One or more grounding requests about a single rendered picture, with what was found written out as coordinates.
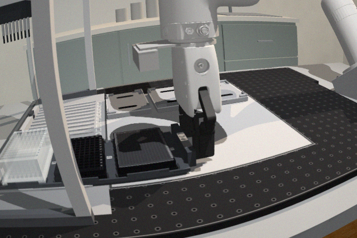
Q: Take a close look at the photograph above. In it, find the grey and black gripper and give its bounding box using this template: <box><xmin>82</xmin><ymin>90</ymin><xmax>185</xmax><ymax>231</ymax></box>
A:
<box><xmin>171</xmin><ymin>38</ymin><xmax>222</xmax><ymax>159</ymax></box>

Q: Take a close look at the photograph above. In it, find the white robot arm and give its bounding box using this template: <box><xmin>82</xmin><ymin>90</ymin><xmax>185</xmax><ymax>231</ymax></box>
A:
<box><xmin>132</xmin><ymin>0</ymin><xmax>357</xmax><ymax>74</ymax></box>

